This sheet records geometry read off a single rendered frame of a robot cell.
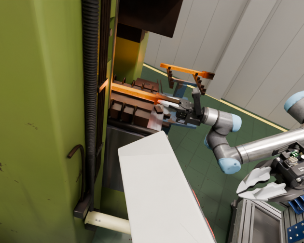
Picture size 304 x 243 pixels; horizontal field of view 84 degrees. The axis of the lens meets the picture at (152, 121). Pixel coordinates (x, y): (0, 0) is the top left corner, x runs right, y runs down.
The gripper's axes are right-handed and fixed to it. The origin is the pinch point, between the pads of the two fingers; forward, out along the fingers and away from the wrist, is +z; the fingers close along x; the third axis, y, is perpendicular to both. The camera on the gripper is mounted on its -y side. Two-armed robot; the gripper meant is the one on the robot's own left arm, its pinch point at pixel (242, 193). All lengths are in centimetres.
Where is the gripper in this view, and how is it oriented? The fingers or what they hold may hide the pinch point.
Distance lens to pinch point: 45.7
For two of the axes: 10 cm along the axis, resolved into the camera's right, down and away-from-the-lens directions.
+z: -9.2, 3.8, 0.1
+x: 2.7, 6.6, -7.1
